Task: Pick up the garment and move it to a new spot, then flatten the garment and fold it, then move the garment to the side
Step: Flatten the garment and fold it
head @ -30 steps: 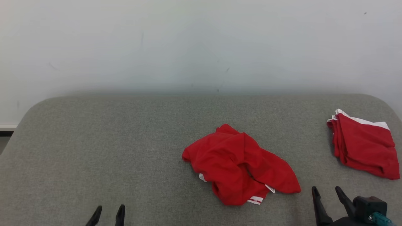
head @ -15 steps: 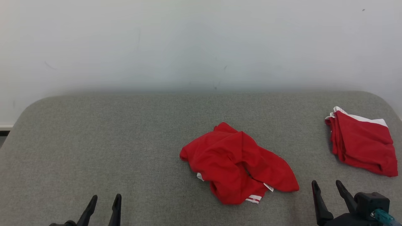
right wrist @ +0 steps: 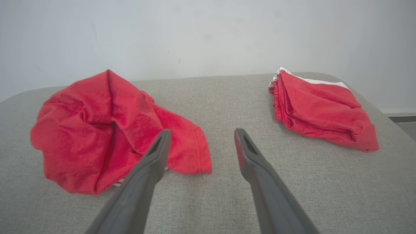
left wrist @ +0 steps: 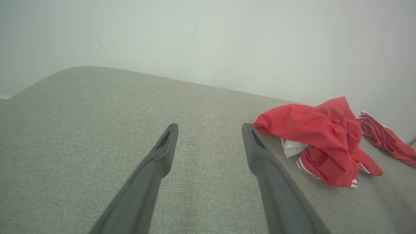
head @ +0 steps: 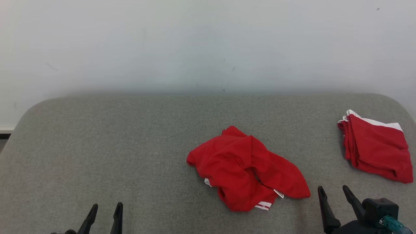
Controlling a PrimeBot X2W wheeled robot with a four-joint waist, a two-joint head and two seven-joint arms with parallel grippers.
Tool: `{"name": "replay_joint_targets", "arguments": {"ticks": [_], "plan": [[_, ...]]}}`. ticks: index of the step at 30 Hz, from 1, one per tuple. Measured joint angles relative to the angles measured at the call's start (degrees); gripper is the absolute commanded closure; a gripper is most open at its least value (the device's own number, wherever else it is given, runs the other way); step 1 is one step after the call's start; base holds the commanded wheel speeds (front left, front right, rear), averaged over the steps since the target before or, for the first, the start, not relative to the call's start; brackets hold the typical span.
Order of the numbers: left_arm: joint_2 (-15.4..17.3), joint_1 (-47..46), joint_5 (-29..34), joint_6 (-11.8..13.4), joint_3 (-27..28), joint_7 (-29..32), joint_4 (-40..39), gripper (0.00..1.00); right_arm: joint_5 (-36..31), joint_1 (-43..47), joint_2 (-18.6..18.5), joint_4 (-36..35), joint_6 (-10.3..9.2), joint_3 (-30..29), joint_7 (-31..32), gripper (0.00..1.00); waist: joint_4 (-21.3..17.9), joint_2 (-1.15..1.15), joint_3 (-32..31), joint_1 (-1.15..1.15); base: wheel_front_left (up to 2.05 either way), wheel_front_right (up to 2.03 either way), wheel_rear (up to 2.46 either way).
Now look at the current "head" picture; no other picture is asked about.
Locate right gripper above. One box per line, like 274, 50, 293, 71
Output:
318, 185, 390, 234

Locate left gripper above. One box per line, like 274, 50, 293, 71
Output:
50, 202, 123, 234

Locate red shorts white side stripe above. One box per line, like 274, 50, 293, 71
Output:
337, 110, 414, 184

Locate red basketball jersey white sleeves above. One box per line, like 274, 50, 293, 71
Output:
186, 126, 311, 212

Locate grey fabric sofa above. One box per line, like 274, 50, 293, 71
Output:
0, 93, 416, 234

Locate black cable teal connector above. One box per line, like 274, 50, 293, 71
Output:
380, 215, 414, 234

